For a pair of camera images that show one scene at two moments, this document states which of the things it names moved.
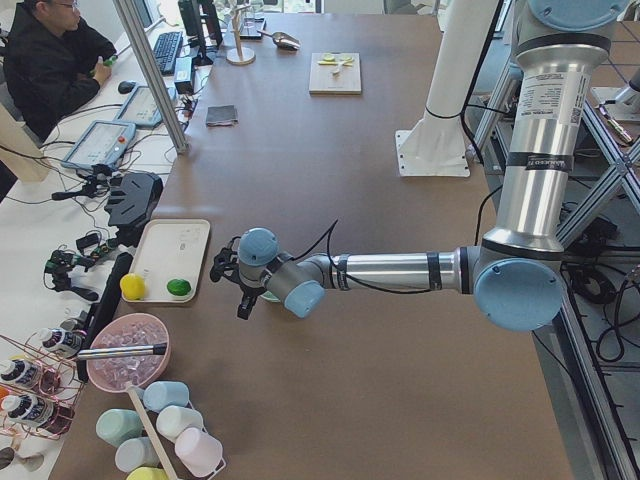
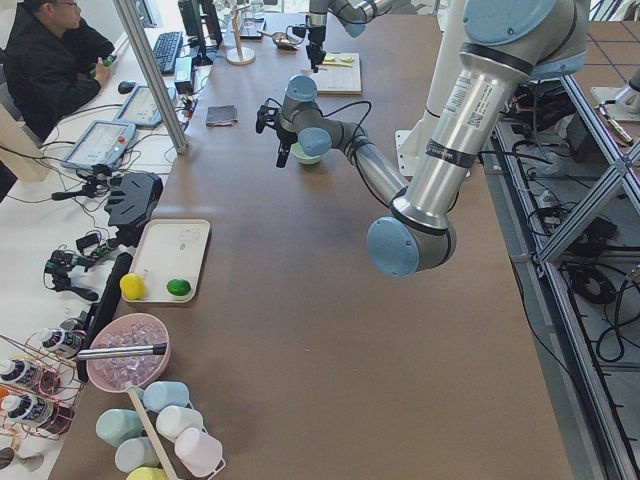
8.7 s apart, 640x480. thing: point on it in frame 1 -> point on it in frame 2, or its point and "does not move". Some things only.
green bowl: [269, 296] -> [299, 154]
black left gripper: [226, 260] -> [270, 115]
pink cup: [199, 451] does not move
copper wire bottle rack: [38, 388] does not move
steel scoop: [283, 40] does not move
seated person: [51, 62] does not move
